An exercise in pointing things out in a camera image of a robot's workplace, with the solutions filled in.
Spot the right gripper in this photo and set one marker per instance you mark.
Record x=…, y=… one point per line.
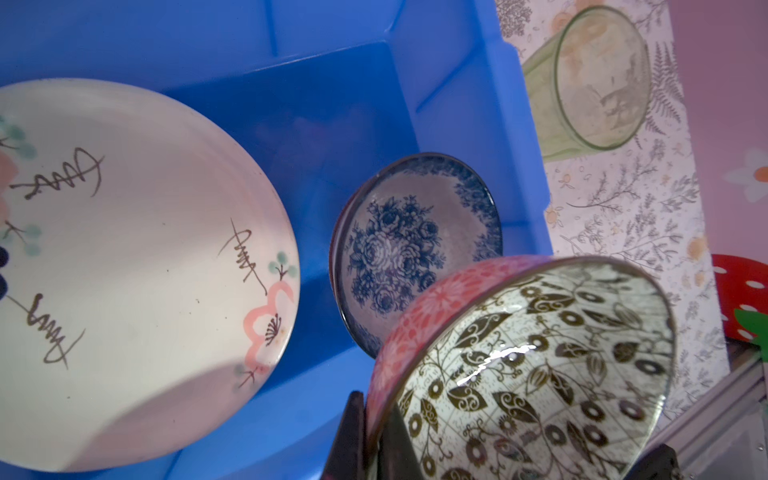
x=659, y=464

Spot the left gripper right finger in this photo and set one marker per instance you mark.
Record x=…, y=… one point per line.
x=396, y=458

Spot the clear purple glass bowl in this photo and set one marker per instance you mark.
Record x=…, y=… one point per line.
x=340, y=293

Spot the red bowl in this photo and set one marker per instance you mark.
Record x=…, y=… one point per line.
x=528, y=367

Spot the cream blossom pattern plate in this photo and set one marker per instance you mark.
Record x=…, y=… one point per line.
x=149, y=275

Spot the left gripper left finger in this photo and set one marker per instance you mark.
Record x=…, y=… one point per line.
x=346, y=457

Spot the green glass cup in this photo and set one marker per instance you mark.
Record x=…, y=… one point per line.
x=589, y=86

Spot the blue white porcelain bowl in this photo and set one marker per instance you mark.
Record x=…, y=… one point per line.
x=413, y=223

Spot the blue plastic bin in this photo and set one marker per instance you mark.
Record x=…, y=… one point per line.
x=322, y=95

